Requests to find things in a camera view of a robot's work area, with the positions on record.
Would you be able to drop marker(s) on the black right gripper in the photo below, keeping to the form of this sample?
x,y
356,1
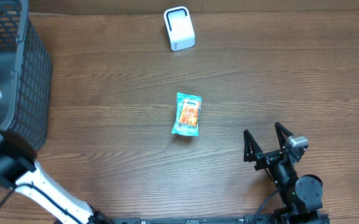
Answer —
x,y
254,152

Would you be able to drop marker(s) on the teal wet wipes packet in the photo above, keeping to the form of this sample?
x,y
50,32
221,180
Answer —
x,y
187,115

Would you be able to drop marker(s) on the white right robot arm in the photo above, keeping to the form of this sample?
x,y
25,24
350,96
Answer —
x,y
301,196

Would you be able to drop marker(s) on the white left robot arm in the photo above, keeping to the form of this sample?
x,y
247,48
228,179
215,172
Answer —
x,y
22,173

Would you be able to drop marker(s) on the white barcode scanner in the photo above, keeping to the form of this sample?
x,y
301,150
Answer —
x,y
179,28

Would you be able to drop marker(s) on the dark plastic mesh basket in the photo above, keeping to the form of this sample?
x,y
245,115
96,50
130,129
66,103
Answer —
x,y
25,75

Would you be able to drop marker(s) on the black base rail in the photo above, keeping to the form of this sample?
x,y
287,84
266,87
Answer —
x,y
198,221

